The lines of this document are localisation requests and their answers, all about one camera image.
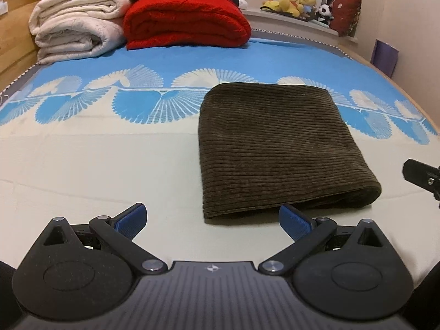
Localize purple rolled mat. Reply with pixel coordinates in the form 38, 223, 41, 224
370, 40, 399, 78

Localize blue white patterned bedsheet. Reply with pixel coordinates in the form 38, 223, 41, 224
1, 39, 439, 282

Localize panda plush toy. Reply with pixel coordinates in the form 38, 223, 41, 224
316, 4, 334, 26

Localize dark brown corduroy pants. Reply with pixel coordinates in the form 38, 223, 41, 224
198, 83, 382, 219

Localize red folded blanket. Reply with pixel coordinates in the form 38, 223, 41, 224
123, 0, 251, 50

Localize yellow plush toy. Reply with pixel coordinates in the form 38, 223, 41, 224
260, 0, 316, 20

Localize cream folded blanket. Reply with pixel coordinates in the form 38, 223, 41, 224
28, 0, 131, 65

